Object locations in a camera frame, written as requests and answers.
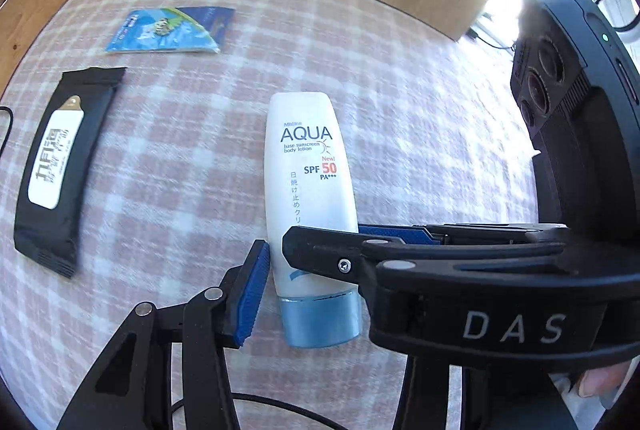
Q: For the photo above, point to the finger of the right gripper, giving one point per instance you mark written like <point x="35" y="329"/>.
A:
<point x="411" y="235"/>
<point x="331" y="254"/>

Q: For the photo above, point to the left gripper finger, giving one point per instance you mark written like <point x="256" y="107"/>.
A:
<point x="243" y="287"/>

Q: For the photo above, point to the white AQUA sunscreen tube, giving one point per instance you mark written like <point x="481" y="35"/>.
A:
<point x="308" y="183"/>

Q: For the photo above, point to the blue foil sachet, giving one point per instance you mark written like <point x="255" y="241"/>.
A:
<point x="173" y="29"/>

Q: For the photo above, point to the black wet wipes pack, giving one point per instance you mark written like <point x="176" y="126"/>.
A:
<point x="48" y="206"/>

